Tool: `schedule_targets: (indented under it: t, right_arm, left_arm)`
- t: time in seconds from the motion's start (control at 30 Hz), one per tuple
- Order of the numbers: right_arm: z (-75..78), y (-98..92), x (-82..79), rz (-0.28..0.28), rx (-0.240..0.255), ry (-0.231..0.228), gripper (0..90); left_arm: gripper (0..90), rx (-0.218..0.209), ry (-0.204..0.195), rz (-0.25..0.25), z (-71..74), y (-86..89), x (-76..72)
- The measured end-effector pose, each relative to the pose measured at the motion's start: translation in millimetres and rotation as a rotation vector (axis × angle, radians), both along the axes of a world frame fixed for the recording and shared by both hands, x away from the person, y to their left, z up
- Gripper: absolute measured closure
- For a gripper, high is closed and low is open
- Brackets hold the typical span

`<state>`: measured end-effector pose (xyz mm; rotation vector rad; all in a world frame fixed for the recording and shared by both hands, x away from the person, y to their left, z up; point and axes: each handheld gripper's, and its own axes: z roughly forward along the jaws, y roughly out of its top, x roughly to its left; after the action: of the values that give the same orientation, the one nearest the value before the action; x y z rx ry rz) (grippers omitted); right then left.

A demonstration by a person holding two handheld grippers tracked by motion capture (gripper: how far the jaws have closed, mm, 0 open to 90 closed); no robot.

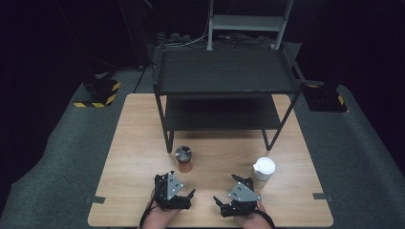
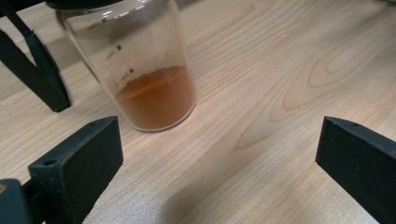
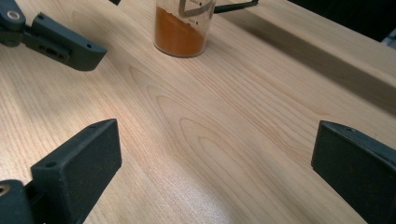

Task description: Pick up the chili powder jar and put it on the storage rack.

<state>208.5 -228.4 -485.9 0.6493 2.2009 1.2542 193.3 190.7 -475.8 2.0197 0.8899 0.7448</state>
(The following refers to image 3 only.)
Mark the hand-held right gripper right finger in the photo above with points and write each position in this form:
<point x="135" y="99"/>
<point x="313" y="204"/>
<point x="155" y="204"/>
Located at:
<point x="358" y="168"/>

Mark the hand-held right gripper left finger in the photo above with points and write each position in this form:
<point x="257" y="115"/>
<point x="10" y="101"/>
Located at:
<point x="77" y="168"/>

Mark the glass jar of orange powder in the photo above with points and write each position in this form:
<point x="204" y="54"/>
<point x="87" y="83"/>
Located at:
<point x="177" y="34"/>

